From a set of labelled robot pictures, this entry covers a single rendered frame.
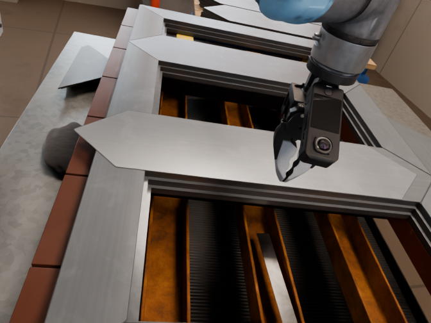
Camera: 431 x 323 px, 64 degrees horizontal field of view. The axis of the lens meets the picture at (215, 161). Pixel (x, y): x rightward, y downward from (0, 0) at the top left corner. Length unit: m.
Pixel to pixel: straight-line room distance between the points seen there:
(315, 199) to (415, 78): 3.31
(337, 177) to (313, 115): 0.30
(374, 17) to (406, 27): 3.72
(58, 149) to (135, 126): 0.24
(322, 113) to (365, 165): 0.38
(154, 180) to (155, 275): 0.18
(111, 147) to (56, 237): 0.19
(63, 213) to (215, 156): 0.29
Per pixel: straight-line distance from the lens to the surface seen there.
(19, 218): 0.79
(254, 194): 0.66
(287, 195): 0.68
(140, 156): 0.65
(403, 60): 4.11
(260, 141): 0.76
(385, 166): 0.88
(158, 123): 0.74
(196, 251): 0.90
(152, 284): 0.69
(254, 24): 1.50
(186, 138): 0.71
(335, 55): 0.48
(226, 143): 0.72
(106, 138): 0.68
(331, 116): 0.49
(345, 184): 0.76
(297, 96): 0.54
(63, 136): 0.93
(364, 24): 0.47
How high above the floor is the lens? 1.27
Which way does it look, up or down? 39 degrees down
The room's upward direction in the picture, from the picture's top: 16 degrees clockwise
